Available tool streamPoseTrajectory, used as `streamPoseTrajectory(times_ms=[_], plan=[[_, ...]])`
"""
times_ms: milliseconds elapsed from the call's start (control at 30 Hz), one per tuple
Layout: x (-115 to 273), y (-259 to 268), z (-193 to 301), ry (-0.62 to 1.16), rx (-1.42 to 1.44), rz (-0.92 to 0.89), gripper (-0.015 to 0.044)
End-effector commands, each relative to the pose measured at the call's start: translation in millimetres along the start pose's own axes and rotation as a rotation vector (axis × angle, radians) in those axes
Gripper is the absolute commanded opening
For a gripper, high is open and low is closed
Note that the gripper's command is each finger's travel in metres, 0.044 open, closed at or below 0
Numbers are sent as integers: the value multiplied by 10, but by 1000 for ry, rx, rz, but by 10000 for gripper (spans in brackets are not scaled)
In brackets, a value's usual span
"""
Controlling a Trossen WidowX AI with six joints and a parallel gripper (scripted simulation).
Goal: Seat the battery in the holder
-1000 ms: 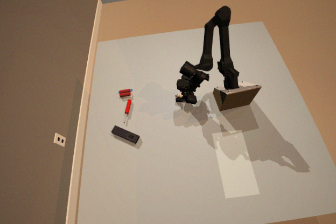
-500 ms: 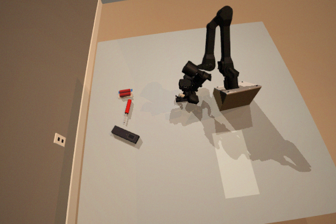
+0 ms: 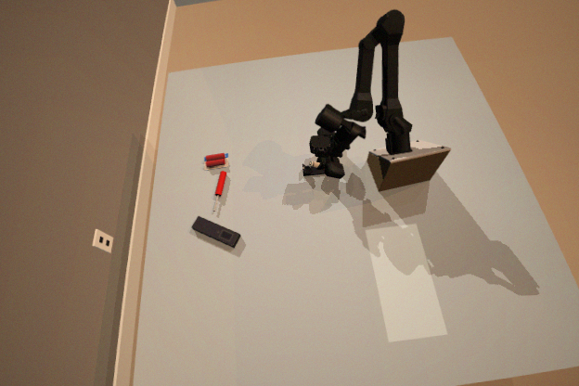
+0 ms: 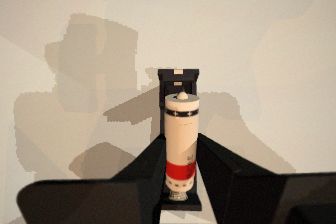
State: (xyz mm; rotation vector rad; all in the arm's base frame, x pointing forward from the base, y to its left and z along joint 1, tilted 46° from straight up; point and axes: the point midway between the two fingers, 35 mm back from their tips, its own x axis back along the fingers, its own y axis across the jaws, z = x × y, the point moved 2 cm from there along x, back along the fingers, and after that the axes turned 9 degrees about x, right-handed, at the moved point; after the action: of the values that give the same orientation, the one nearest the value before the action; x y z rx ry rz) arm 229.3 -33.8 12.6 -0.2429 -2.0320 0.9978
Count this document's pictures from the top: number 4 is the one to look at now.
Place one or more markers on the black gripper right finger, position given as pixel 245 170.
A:
pixel 241 192

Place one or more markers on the cream battery with red and black bands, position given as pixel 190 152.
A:
pixel 181 122

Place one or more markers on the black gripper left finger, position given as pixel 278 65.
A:
pixel 132 196

